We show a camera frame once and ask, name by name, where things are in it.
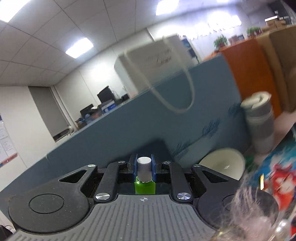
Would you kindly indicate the potted green plant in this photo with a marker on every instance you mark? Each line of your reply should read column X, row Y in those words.
column 253, row 31
column 220, row 41

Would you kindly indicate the colourful cartoon printed mat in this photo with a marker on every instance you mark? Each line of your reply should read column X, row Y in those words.
column 281, row 166

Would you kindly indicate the white paper bag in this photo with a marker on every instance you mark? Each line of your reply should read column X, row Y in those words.
column 152, row 64

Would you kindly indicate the ceiling light panel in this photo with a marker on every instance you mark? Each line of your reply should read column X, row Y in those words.
column 170, row 6
column 11, row 9
column 79, row 47

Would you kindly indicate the grey furry object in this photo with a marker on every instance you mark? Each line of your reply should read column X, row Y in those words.
column 249, row 215

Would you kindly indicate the wall poster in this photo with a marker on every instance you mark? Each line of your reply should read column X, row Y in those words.
column 7, row 141

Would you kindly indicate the green bottle with white cap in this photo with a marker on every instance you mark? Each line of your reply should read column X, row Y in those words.
column 144, row 187

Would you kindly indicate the large brown cardboard box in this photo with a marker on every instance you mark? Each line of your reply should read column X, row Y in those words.
column 281, row 60

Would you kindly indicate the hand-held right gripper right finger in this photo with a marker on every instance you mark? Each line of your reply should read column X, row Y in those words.
column 154, row 167

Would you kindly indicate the blue white sign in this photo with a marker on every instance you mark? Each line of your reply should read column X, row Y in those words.
column 188, row 47

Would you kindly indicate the large blue cardboard box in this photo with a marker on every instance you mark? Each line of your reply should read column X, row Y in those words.
column 120, row 125

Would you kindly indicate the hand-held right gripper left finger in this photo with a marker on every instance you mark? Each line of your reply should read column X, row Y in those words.
column 133, row 166

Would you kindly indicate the white bowl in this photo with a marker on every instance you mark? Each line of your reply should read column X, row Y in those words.
column 223, row 162

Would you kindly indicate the orange panel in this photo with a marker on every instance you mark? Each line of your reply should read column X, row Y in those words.
column 249, row 74

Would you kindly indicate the black computer monitor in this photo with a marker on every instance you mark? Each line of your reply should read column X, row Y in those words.
column 105, row 93

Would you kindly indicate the grey white tumbler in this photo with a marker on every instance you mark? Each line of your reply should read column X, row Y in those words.
column 260, row 122

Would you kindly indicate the stack of small cardboard boxes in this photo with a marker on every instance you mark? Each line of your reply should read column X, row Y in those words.
column 277, row 23

